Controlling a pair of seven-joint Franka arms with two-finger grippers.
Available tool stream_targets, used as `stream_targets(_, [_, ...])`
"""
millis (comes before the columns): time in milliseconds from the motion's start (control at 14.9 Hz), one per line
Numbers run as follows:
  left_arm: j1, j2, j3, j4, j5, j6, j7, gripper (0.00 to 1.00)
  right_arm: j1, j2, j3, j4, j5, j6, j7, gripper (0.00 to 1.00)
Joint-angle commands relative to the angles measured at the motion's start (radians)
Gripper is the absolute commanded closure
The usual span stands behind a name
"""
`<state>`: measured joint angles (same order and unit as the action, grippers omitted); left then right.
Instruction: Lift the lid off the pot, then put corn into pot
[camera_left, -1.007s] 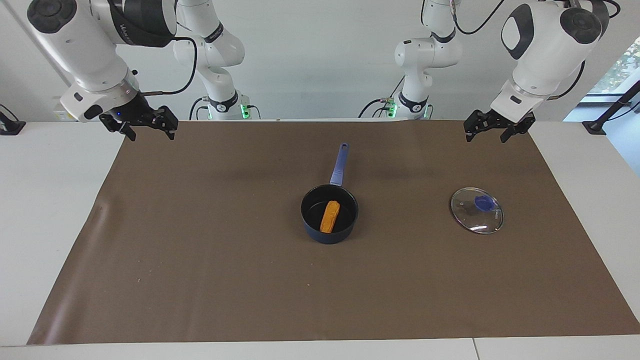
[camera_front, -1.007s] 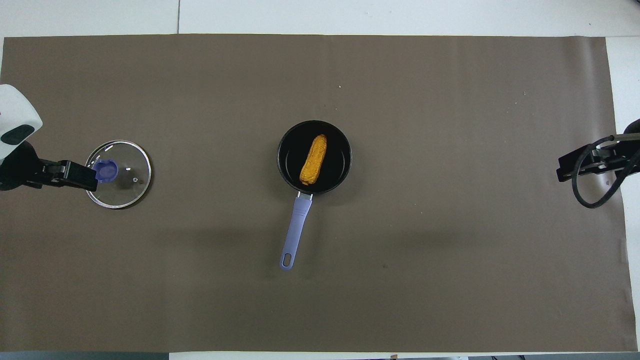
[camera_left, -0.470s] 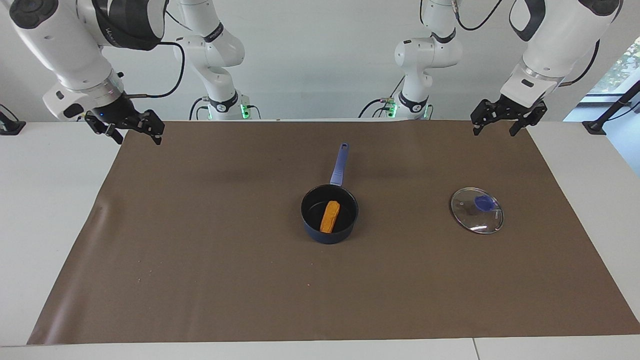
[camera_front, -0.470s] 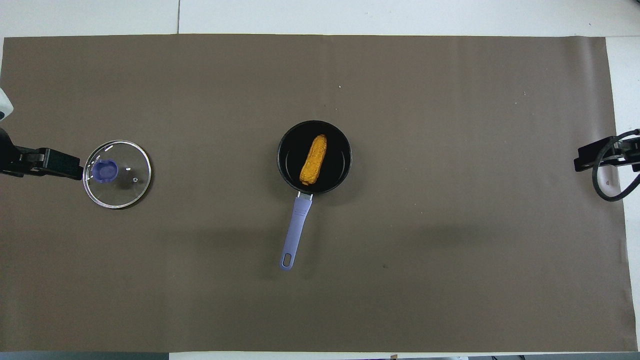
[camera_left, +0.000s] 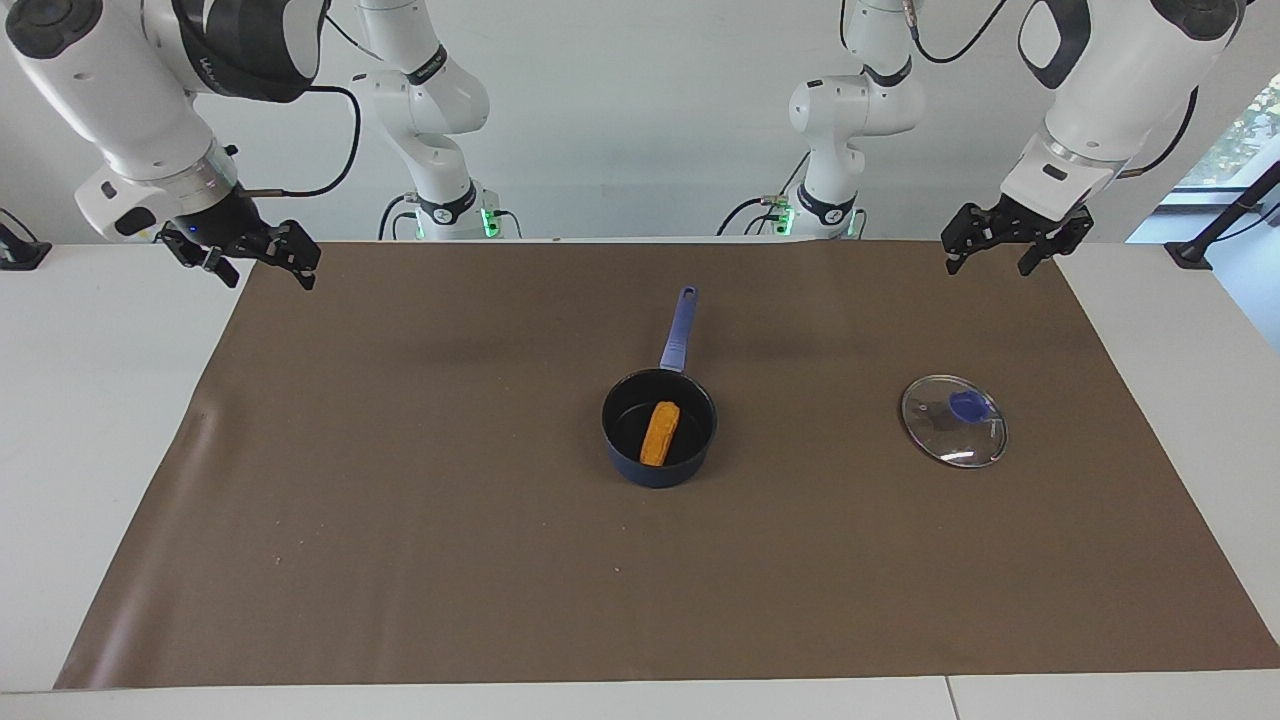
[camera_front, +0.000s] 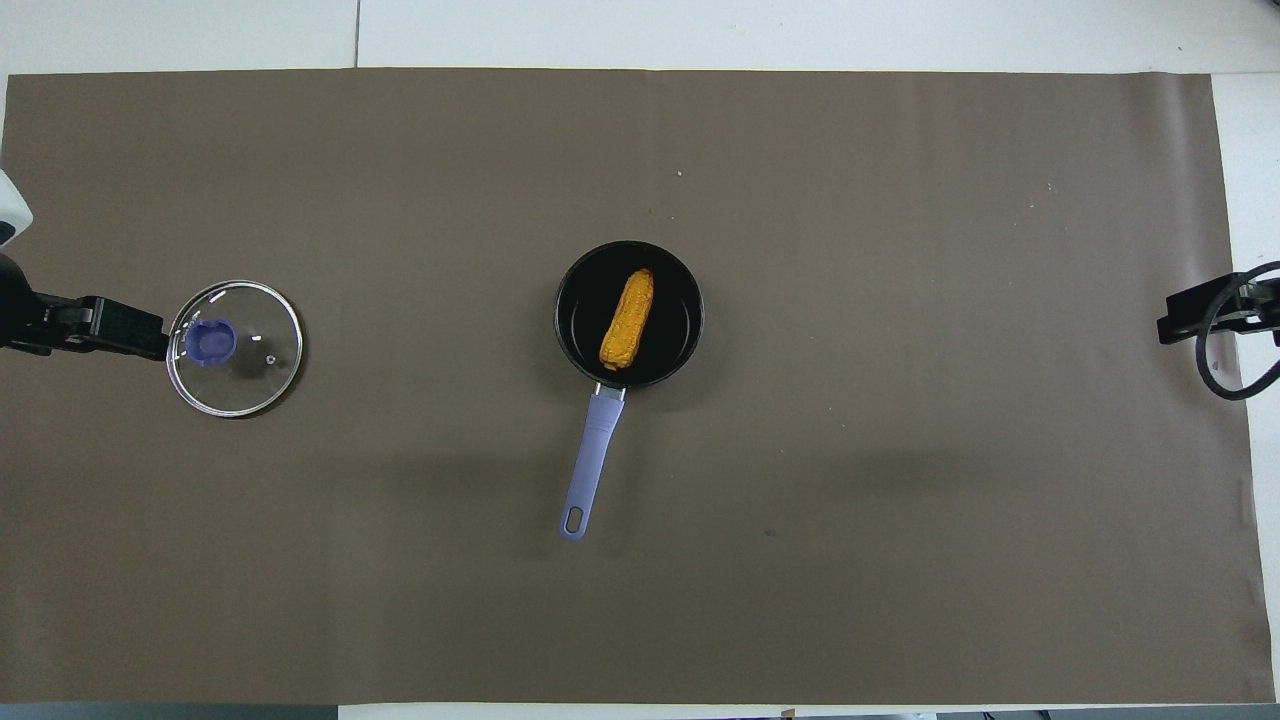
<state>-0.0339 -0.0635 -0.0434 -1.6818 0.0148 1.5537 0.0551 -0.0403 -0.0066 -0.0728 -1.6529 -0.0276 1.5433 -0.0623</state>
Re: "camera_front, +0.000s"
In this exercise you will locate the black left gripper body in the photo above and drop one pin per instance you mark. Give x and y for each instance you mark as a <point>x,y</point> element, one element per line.
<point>40,320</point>

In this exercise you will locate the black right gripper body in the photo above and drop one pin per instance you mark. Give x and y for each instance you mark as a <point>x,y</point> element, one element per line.
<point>1265,300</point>

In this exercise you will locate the brown table mat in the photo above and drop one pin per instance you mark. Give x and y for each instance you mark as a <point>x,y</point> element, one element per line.
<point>800,550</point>

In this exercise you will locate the yellow corn cob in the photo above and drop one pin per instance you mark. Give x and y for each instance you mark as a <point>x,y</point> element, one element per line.
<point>628,320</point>

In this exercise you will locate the glass lid with blue knob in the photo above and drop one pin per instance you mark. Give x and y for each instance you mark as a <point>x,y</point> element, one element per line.
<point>250,380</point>

